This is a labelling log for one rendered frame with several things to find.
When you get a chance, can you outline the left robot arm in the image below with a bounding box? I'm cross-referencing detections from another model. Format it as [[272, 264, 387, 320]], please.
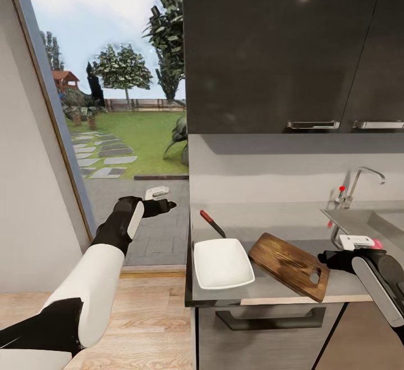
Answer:
[[0, 186, 177, 370]]

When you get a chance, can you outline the bowl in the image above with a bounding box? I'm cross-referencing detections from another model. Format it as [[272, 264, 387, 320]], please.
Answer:
[[194, 239, 255, 290]]

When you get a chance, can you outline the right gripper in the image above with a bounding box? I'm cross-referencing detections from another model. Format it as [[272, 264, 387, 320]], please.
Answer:
[[318, 250, 354, 273]]

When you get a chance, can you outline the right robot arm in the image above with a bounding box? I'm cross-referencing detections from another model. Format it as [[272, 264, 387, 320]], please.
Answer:
[[318, 235, 404, 344]]

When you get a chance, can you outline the parer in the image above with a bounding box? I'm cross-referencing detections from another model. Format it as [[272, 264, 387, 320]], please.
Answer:
[[200, 210, 226, 237]]

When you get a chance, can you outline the cutting board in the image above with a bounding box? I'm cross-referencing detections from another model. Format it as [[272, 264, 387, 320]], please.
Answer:
[[248, 232, 331, 303]]

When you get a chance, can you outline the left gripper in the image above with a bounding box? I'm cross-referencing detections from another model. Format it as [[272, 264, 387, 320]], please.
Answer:
[[148, 199, 177, 217]]

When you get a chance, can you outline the vidalia onion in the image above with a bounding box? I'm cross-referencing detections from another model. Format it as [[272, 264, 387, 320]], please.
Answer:
[[369, 239, 383, 249]]

